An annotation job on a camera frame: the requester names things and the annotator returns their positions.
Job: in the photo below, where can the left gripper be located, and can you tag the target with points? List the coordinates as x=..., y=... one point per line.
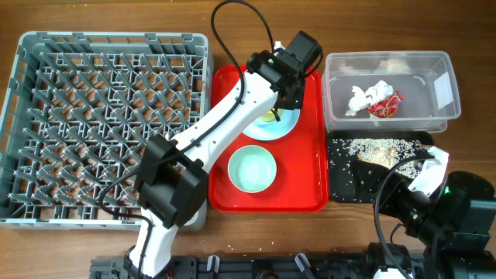
x=297, y=102

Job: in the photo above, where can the grey dishwasher rack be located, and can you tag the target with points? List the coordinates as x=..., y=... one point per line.
x=78, y=112

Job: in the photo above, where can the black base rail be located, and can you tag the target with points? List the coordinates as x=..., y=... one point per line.
x=331, y=267

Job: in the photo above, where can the red plastic tray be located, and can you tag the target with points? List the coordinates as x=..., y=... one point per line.
x=302, y=181

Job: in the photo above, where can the red snack wrapper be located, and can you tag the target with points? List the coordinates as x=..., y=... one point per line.
x=387, y=107

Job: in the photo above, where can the white tissue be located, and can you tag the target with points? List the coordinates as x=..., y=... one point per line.
x=366, y=99

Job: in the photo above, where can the food scraps and rice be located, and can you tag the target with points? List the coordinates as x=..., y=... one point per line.
x=383, y=153

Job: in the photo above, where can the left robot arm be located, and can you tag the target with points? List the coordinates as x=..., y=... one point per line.
x=172, y=177

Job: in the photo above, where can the green bowl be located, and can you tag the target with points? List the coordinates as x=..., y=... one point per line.
x=252, y=169

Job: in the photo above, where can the light blue plate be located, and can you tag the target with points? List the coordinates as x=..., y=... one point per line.
x=275, y=130

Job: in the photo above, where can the clear plastic bin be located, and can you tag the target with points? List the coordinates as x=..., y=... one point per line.
x=424, y=78

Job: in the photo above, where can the yellow plastic cup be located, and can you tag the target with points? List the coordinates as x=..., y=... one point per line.
x=270, y=116

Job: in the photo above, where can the black plastic tray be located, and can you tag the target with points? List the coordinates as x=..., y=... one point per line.
x=341, y=182

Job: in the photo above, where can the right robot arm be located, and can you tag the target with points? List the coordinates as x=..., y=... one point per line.
x=451, y=214

